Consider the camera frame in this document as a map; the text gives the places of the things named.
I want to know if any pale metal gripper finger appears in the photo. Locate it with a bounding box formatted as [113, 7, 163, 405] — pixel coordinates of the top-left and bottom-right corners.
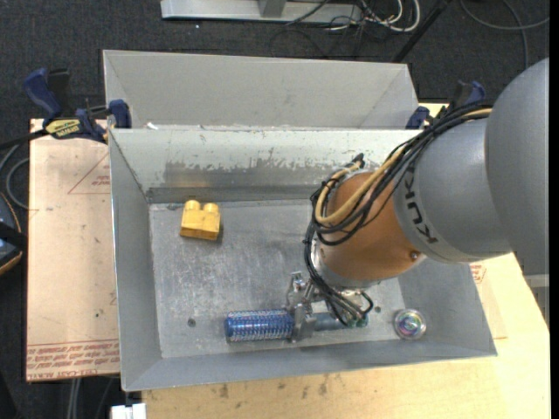
[285, 271, 314, 310]
[290, 303, 317, 345]

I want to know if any blue ribbed can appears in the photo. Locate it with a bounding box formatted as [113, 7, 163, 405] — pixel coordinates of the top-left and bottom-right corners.
[224, 308, 294, 345]

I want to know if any grey metal bin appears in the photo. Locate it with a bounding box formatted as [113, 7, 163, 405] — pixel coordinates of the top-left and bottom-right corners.
[102, 49, 498, 393]

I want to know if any clear round glass piece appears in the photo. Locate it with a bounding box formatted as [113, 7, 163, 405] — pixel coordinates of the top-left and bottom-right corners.
[392, 308, 428, 341]

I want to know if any yellow toy brick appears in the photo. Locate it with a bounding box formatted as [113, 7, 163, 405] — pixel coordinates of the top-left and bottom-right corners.
[179, 198, 223, 243]

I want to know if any brown cardboard board, red print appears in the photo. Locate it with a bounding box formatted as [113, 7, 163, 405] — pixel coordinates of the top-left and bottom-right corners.
[25, 118, 510, 383]

